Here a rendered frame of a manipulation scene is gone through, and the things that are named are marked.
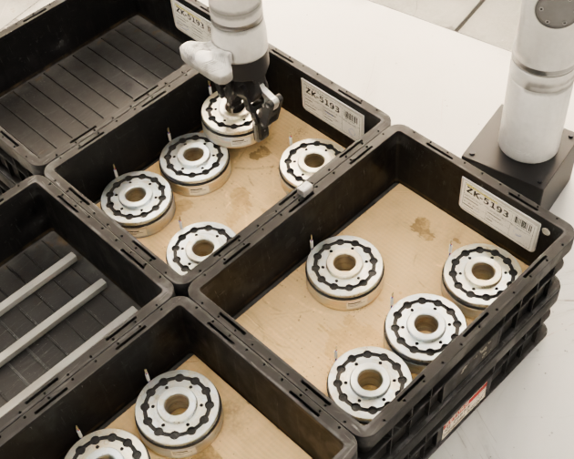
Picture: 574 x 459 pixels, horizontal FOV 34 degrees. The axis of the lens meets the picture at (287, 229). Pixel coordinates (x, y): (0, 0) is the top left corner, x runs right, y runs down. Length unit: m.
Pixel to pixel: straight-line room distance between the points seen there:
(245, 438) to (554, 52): 0.65
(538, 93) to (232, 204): 0.46
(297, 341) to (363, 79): 0.67
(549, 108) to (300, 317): 0.47
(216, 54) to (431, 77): 0.59
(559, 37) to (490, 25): 1.72
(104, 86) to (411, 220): 0.57
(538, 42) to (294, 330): 0.50
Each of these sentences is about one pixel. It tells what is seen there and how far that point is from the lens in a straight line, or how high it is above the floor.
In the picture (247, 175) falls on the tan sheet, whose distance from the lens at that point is 1.41.
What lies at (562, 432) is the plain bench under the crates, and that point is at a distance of 1.33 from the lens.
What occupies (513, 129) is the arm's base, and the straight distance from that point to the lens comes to 1.44.
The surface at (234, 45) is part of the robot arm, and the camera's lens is 1.27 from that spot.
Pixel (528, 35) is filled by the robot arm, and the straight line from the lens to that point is 1.32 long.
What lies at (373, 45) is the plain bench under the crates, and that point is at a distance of 1.82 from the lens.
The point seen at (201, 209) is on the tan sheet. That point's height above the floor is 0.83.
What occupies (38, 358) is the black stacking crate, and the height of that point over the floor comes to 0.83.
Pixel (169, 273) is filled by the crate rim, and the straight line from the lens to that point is 1.18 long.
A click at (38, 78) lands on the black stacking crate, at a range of 1.65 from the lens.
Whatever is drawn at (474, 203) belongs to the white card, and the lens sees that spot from 1.30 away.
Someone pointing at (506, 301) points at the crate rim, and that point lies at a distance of 1.14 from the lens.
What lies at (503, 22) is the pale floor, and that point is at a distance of 3.05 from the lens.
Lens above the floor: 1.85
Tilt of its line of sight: 50 degrees down
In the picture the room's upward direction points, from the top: 5 degrees counter-clockwise
